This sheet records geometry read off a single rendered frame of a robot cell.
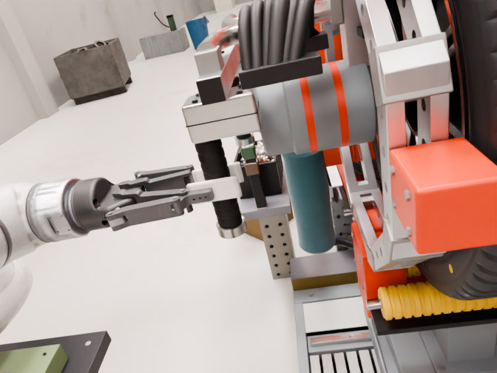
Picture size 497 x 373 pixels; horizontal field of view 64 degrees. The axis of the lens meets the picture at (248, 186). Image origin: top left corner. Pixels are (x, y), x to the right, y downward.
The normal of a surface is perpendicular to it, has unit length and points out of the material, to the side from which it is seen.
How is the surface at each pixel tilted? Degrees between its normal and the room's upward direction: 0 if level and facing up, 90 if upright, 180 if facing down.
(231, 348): 0
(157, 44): 90
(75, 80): 90
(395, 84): 90
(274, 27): 53
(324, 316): 0
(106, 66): 90
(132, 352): 0
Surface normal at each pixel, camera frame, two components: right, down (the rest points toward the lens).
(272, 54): -0.48, -0.07
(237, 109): -0.05, 0.48
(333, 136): 0.05, 0.81
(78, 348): -0.22, -0.86
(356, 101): -0.11, 0.18
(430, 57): -0.18, -0.27
